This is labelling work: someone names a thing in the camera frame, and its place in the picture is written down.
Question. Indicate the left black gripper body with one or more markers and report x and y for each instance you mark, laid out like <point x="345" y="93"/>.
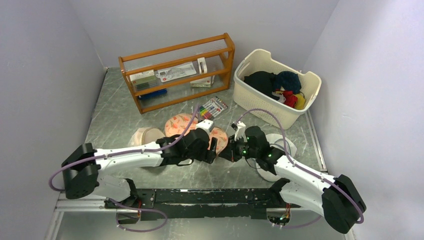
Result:
<point x="204" y="153"/>

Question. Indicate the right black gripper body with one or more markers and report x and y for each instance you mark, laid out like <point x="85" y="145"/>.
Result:
<point x="243" y="149"/>

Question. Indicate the pink floral mesh laundry bag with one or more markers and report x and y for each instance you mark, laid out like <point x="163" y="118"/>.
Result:
<point x="176" y="124"/>

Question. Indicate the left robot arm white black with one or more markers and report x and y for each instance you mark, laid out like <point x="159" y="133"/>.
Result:
<point x="87" y="171"/>

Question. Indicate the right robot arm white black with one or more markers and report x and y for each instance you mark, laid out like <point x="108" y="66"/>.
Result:
<point x="334" y="198"/>

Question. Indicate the beige round mesh laundry bag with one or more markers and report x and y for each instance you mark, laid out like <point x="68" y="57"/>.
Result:
<point x="145" y="135"/>

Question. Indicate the cream plastic laundry basket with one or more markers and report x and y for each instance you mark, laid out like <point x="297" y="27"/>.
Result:
<point x="249" y="98"/>

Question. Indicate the pack of coloured markers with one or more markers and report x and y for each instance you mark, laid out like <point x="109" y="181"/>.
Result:
<point x="212" y="108"/>

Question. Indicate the white box on shelf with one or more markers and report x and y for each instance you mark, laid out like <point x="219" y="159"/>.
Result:
<point x="206" y="82"/>

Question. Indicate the blue item on lower shelf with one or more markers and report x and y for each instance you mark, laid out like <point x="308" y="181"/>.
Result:
<point x="153" y="94"/>

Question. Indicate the red garment in basket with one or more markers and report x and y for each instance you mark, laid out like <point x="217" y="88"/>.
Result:
<point x="286" y="97"/>

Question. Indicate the black garment in basket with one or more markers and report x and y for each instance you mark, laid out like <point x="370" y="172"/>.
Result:
<point x="263" y="82"/>

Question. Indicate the yellow garment in basket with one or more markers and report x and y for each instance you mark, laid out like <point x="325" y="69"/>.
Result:
<point x="300" y="102"/>

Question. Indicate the white paper sheet on shelf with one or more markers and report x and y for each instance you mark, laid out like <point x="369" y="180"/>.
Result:
<point x="176" y="72"/>

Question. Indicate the orange wooden shelf rack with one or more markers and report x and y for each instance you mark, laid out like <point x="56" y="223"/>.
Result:
<point x="219" y="52"/>

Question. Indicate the dark blue garment in basket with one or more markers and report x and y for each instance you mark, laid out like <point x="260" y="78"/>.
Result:
<point x="287" y="80"/>

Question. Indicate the white upright item on shelf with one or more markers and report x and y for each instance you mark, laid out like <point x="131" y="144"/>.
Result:
<point x="202" y="65"/>

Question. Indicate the white red box left shelf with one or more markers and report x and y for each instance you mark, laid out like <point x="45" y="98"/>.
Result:
<point x="143" y="80"/>

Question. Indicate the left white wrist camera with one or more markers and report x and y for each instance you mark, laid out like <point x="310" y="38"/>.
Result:
<point x="206" y="125"/>

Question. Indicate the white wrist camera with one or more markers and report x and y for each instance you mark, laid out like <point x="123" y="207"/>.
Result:
<point x="206" y="125"/>
<point x="239" y="128"/>

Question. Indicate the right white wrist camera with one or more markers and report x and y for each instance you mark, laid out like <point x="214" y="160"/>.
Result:
<point x="239" y="128"/>

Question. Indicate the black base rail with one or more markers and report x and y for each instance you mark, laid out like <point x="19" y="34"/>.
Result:
<point x="154" y="204"/>

